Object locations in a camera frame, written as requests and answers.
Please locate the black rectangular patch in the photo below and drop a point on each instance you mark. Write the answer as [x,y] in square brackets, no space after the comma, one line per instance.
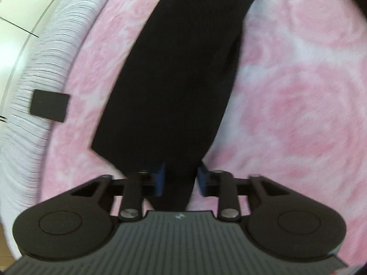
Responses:
[50,106]

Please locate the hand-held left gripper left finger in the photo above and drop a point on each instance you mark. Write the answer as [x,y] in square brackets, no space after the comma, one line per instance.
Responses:
[159,179]

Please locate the grey striped long pillow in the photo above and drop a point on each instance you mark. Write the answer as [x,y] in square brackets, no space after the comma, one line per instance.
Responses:
[43,63]

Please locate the pink fluffy blanket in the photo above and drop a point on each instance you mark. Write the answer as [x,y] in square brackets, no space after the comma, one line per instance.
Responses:
[286,106]

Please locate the black pants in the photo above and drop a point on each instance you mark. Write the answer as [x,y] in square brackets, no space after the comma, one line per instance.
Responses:
[175,91]

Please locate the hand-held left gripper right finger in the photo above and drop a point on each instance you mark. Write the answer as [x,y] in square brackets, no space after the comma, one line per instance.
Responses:
[202,181]

